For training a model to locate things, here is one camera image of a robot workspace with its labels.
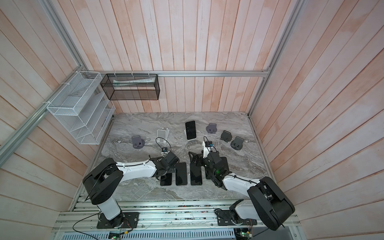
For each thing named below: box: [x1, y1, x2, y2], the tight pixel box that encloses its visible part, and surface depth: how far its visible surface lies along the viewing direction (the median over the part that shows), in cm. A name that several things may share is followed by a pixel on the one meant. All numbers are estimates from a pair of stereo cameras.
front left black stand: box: [131, 135, 145, 149], surface depth 100 cm
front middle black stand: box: [230, 136, 244, 151], surface depth 100 cm
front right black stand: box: [220, 130, 233, 143], surface depth 105 cm
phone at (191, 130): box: [185, 120, 197, 140], surface depth 101 cm
